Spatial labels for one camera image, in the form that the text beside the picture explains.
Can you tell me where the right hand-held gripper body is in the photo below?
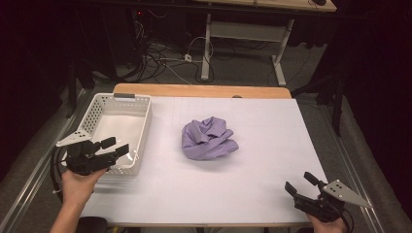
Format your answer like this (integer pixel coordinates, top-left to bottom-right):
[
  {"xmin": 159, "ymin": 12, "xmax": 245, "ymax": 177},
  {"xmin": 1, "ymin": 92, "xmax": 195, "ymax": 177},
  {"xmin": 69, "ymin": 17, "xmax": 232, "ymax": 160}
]
[{"xmin": 293, "ymin": 179, "xmax": 373, "ymax": 223}]

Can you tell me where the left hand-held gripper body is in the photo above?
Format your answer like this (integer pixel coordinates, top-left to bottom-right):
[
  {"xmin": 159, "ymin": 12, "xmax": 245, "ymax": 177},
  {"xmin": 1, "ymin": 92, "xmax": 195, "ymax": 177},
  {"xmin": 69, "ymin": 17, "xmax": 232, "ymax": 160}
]
[{"xmin": 55, "ymin": 129, "xmax": 115, "ymax": 177}]

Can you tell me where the white perforated plastic basket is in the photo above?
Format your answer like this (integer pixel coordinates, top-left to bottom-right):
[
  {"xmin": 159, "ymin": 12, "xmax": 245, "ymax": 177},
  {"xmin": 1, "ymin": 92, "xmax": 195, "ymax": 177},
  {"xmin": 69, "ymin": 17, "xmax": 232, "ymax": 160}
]
[{"xmin": 61, "ymin": 92, "xmax": 154, "ymax": 177}]

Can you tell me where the purple cloth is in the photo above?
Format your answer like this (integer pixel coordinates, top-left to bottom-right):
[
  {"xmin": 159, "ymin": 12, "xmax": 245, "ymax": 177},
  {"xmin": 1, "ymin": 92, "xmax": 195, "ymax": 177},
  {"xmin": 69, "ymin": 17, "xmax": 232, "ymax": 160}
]
[{"xmin": 181, "ymin": 116, "xmax": 240, "ymax": 161}]

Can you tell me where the person's right hand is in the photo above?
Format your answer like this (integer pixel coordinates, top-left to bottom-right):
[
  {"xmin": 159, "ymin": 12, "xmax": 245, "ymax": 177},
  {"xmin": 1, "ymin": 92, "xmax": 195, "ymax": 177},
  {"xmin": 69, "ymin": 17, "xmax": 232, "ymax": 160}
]
[{"xmin": 305, "ymin": 213, "xmax": 348, "ymax": 233}]

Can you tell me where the person's left hand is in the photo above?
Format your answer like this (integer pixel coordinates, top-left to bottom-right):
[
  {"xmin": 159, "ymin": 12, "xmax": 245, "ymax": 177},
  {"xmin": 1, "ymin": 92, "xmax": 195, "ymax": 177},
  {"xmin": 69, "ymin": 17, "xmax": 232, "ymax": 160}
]
[{"xmin": 60, "ymin": 168, "xmax": 108, "ymax": 208}]

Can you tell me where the black metal stand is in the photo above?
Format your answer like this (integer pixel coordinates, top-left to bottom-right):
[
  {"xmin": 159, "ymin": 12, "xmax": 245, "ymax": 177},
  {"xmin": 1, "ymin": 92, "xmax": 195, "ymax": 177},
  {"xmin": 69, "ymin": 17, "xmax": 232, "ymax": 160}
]
[{"xmin": 63, "ymin": 61, "xmax": 95, "ymax": 119}]

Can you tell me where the white table cover sheet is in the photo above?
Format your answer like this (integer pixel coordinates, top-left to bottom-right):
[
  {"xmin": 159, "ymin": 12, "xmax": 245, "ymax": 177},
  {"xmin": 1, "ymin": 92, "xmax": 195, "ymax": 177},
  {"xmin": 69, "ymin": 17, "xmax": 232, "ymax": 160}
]
[{"xmin": 81, "ymin": 96, "xmax": 326, "ymax": 225}]

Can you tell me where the black chair part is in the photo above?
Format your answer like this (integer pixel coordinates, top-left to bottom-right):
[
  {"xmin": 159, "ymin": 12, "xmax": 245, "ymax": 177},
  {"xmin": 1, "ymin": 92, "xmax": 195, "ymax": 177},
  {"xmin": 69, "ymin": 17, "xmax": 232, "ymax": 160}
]
[{"xmin": 77, "ymin": 216, "xmax": 110, "ymax": 233}]

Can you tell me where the black tripod stand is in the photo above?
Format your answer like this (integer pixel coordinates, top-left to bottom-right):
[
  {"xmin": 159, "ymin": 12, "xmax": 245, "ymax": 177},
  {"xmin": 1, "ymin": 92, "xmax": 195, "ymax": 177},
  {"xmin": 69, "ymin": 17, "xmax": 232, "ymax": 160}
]
[{"xmin": 291, "ymin": 72, "xmax": 345, "ymax": 138}]

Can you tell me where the wooden table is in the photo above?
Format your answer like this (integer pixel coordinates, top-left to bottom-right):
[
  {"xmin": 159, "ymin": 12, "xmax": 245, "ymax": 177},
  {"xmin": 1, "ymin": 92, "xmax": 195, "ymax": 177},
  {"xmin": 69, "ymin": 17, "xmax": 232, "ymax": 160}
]
[{"xmin": 81, "ymin": 83, "xmax": 326, "ymax": 228}]

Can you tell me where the white-framed desk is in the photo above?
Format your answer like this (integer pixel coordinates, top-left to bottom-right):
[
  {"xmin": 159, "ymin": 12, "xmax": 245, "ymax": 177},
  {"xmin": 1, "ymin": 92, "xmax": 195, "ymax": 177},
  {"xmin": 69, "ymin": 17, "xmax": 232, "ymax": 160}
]
[{"xmin": 193, "ymin": 0, "xmax": 338, "ymax": 87}]

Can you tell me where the right hand-held gripper black cable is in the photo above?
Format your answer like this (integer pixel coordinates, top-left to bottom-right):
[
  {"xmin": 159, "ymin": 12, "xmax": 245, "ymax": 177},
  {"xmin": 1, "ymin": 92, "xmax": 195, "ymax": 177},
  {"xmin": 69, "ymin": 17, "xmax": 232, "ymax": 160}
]
[{"xmin": 338, "ymin": 207, "xmax": 356, "ymax": 233}]

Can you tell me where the hand-held gripper black cable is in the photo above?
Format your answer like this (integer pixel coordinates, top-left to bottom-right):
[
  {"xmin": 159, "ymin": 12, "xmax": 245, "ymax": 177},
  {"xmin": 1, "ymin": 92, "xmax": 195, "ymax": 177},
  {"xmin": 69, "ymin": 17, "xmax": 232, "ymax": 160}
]
[
  {"xmin": 338, "ymin": 207, "xmax": 356, "ymax": 233},
  {"xmin": 49, "ymin": 146, "xmax": 71, "ymax": 204}
]

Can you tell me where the left hand-held gripper black cable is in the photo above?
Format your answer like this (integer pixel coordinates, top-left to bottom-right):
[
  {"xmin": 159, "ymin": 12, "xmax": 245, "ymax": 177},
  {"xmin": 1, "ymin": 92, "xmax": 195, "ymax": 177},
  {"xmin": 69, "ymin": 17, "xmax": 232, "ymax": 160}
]
[{"xmin": 49, "ymin": 146, "xmax": 71, "ymax": 204}]

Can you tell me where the metal floor rail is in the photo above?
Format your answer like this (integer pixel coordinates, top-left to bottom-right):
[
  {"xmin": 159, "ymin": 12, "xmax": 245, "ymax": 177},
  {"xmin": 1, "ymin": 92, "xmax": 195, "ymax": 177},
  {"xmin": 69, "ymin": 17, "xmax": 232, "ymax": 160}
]
[
  {"xmin": 0, "ymin": 88, "xmax": 86, "ymax": 229},
  {"xmin": 319, "ymin": 105, "xmax": 385, "ymax": 233}
]

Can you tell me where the bundle of black floor cables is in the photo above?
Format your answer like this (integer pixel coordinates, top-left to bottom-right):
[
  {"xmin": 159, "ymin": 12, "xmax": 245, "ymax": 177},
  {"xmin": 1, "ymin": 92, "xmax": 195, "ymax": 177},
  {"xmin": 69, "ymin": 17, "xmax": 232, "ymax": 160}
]
[{"xmin": 130, "ymin": 40, "xmax": 217, "ymax": 84}]

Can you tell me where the white cable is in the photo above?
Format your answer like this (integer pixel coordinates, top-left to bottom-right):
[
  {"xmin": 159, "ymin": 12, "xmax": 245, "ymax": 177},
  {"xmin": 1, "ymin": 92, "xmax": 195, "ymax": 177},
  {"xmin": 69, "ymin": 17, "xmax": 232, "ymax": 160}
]
[{"xmin": 187, "ymin": 36, "xmax": 215, "ymax": 62}]

